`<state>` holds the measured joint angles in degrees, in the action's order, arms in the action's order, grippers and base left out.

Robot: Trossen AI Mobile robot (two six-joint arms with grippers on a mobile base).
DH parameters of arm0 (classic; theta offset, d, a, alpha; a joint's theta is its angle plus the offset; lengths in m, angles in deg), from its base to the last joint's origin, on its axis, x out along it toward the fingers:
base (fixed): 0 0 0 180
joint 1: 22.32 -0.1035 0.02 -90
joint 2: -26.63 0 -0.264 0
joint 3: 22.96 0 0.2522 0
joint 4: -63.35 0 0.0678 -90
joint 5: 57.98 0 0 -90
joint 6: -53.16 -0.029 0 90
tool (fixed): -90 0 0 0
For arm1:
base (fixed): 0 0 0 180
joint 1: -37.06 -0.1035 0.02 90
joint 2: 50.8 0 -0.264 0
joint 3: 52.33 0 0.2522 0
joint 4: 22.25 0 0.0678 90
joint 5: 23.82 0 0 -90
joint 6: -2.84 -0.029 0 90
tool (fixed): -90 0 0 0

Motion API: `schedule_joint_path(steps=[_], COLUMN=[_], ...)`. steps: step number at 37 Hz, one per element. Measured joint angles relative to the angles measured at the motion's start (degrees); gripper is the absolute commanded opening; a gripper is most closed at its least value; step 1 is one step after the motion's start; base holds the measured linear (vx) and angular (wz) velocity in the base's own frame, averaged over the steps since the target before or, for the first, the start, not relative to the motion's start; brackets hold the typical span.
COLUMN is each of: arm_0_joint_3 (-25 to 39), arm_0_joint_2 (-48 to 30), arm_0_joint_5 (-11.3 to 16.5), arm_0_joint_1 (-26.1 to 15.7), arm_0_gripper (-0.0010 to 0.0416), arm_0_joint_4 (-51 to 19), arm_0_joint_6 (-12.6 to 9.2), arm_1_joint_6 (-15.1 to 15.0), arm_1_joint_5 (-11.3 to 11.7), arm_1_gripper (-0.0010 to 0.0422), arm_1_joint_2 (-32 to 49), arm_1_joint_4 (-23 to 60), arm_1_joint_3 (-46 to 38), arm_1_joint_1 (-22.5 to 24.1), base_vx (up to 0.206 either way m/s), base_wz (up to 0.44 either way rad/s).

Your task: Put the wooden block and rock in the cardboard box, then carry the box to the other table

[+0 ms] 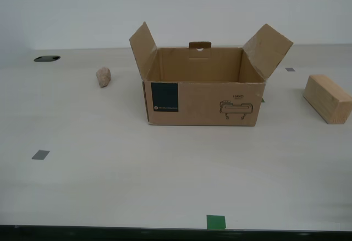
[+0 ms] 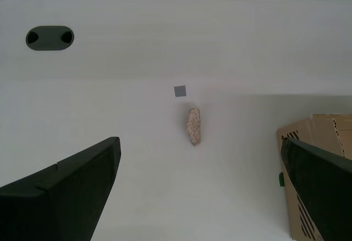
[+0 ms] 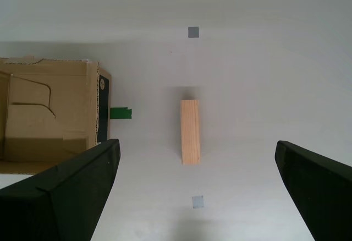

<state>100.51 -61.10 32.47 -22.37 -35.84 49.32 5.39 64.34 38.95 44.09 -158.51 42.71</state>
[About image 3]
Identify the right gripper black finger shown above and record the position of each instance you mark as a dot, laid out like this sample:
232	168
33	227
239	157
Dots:
63	197
324	197

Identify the grey tape square marker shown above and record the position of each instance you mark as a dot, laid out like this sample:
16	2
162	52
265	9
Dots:
198	202
193	32

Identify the open brown cardboard box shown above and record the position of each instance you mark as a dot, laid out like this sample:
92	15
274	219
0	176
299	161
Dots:
41	120

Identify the green tape strip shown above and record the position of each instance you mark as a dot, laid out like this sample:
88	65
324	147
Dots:
121	113

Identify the light wooden block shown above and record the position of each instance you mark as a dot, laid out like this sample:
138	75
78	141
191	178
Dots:
190	133

